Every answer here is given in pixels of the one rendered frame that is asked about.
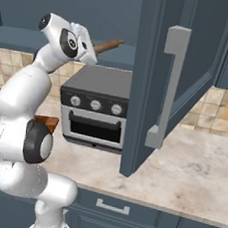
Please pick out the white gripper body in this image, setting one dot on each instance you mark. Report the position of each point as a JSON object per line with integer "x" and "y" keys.
{"x": 82, "y": 31}

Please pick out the wooden rolling pin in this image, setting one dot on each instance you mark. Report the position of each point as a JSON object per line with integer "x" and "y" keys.
{"x": 110, "y": 44}

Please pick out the black and silver toaster oven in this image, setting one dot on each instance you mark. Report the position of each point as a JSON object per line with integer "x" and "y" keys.
{"x": 96, "y": 84}

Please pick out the blue-grey drawer front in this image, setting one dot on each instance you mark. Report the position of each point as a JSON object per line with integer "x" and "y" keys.
{"x": 148, "y": 213}

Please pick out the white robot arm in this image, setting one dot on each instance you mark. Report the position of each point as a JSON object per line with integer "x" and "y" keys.
{"x": 18, "y": 108}

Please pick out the brown wooden cutting board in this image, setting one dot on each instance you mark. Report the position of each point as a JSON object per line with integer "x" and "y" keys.
{"x": 48, "y": 122}

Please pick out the silver toaster oven knob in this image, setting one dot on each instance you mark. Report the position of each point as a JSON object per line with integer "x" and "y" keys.
{"x": 95, "y": 105}
{"x": 116, "y": 109}
{"x": 75, "y": 101}

